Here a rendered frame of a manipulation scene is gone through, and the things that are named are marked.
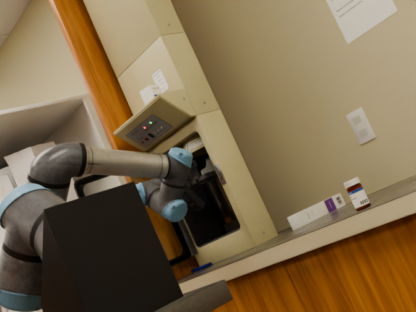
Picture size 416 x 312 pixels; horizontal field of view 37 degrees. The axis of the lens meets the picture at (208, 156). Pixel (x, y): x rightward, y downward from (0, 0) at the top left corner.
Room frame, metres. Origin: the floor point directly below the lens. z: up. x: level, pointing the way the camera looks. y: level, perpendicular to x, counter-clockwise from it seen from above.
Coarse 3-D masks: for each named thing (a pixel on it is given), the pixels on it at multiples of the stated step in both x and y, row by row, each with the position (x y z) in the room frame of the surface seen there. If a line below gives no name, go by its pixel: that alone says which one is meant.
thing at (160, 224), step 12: (108, 180) 2.14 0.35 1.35; (120, 180) 2.17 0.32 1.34; (132, 180) 2.19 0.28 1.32; (144, 180) 2.21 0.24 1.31; (84, 192) 2.09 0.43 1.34; (96, 192) 2.11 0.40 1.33; (156, 216) 2.20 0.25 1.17; (156, 228) 2.19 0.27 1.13; (168, 228) 2.22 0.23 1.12; (168, 240) 2.21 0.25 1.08; (168, 252) 2.20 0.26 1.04; (180, 252) 2.22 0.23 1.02
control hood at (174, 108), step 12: (156, 96) 1.96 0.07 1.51; (168, 96) 1.97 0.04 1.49; (180, 96) 2.00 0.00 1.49; (144, 108) 2.02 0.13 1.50; (156, 108) 2.00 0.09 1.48; (168, 108) 1.99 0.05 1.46; (180, 108) 1.99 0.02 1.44; (192, 108) 2.02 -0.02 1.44; (132, 120) 2.08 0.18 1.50; (168, 120) 2.05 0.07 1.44; (180, 120) 2.03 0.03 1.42; (120, 132) 2.16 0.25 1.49; (168, 132) 2.11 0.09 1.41; (132, 144) 2.21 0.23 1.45; (156, 144) 2.21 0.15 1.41
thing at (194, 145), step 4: (196, 136) 2.13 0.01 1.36; (188, 140) 2.14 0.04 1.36; (192, 140) 2.13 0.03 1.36; (196, 140) 2.12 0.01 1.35; (200, 140) 2.12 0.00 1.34; (184, 144) 2.16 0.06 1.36; (188, 144) 2.14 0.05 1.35; (192, 144) 2.12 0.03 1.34; (196, 144) 2.12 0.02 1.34; (200, 144) 2.11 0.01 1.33; (184, 148) 2.16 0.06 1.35; (188, 148) 2.13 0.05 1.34; (192, 148) 2.12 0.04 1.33; (196, 148) 2.11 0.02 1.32; (200, 148) 2.11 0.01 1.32; (204, 148) 2.27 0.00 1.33; (192, 152) 2.12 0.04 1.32; (196, 152) 2.26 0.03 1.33; (200, 152) 2.27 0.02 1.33; (204, 152) 2.27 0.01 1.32; (196, 156) 2.26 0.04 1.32
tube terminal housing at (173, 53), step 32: (160, 64) 2.07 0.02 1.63; (192, 64) 2.07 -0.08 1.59; (128, 96) 2.24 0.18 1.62; (192, 96) 2.03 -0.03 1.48; (192, 128) 2.06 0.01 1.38; (224, 128) 2.08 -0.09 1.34; (224, 160) 2.04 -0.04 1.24; (256, 192) 2.09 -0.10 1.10; (256, 224) 2.05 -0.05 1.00; (224, 256) 2.15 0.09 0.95
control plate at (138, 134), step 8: (144, 120) 2.07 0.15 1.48; (152, 120) 2.06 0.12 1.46; (160, 120) 2.05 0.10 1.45; (136, 128) 2.12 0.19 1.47; (152, 128) 2.10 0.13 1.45; (160, 128) 2.09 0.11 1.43; (168, 128) 2.08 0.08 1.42; (128, 136) 2.17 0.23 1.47; (136, 136) 2.16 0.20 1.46; (144, 136) 2.15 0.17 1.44; (144, 144) 2.20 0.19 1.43
